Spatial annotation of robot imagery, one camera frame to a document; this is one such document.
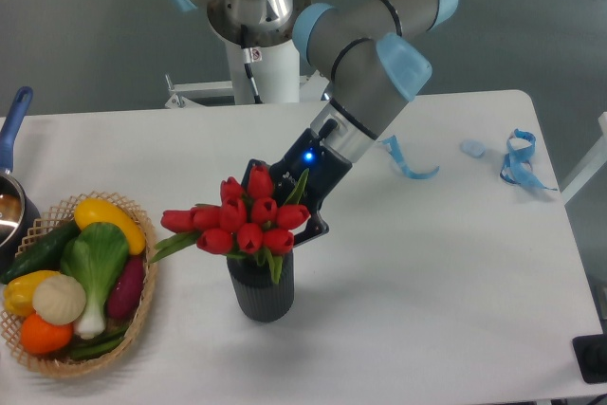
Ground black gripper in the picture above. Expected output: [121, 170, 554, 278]
[241, 127, 352, 248]

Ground red tulip bouquet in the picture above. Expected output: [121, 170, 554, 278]
[152, 166, 310, 284]

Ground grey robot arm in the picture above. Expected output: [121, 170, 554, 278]
[174, 0, 459, 244]

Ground dark grey ribbed vase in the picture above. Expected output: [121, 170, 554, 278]
[227, 252, 295, 322]

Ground blue ribbon strip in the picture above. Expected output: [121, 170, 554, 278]
[379, 135, 440, 180]

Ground purple sweet potato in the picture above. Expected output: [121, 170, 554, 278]
[106, 256, 145, 320]

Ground green bok choy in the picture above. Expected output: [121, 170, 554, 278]
[60, 222, 129, 340]

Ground tangled blue ribbon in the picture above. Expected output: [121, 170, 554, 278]
[499, 129, 557, 192]

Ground green cucumber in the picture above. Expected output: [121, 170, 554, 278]
[1, 220, 81, 285]

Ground green bean pods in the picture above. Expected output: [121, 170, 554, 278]
[67, 325, 127, 361]

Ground white steamed bun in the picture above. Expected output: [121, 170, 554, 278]
[32, 274, 86, 325]

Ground yellow bell pepper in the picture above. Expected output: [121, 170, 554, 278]
[4, 270, 60, 317]

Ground orange fruit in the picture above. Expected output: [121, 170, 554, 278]
[20, 313, 73, 355]

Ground black device at edge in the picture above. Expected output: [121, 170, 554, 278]
[572, 334, 606, 384]

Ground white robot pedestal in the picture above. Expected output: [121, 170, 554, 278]
[165, 41, 332, 108]

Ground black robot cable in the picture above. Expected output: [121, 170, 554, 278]
[239, 24, 264, 105]

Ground blue handled saucepan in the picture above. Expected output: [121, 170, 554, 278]
[1, 86, 40, 273]

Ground white frame at right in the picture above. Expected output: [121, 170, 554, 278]
[561, 112, 606, 205]

